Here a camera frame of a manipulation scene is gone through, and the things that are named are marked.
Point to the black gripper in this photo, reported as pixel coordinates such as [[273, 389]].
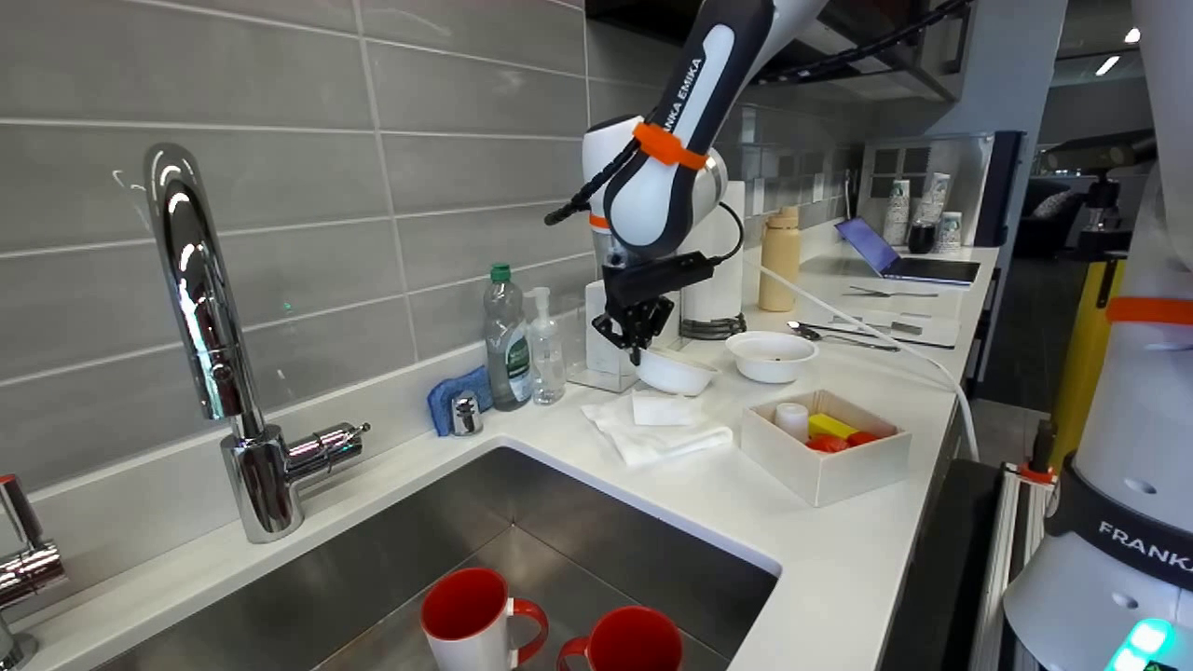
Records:
[[637, 298]]

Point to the white bowl with coffee beans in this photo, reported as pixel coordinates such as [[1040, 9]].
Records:
[[676, 377]]

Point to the small white cup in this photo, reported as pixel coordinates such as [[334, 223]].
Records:
[[790, 419]]

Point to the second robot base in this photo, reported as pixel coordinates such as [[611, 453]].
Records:
[[1111, 577]]

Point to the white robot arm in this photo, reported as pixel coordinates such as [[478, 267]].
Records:
[[651, 180]]

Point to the wooden box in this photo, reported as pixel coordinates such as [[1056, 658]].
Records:
[[825, 479]]

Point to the clear napkin holder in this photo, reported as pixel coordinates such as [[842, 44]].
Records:
[[603, 363]]

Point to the clear sanitizer bottle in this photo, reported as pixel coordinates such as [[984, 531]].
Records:
[[544, 349]]

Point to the white cloth napkins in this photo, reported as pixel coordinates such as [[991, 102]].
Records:
[[655, 428]]

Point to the paper towel roll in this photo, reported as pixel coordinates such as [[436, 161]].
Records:
[[713, 307]]

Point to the green cap soap bottle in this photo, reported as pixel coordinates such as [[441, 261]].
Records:
[[506, 340]]

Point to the empty white bowl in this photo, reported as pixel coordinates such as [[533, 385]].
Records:
[[769, 357]]

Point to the blue sponge holder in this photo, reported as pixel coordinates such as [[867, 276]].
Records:
[[458, 405]]

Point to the metal spoon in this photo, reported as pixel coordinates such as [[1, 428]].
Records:
[[840, 337]]

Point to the cardboard tube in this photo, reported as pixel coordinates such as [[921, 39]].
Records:
[[779, 254]]

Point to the yellow block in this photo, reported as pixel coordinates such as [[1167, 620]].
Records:
[[827, 428]]

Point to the red block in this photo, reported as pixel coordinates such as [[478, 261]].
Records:
[[831, 444]]

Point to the red mug lower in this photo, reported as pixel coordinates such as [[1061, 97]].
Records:
[[622, 638]]

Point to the red mug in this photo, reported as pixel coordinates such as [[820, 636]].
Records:
[[622, 638], [476, 624]]

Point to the laptop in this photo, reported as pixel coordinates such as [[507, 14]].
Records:
[[898, 267]]

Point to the red mug upper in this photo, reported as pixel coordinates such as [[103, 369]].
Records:
[[476, 624]]

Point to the chrome faucet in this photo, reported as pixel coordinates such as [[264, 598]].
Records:
[[261, 465]]

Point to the small side tap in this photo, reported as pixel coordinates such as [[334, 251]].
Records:
[[26, 563]]

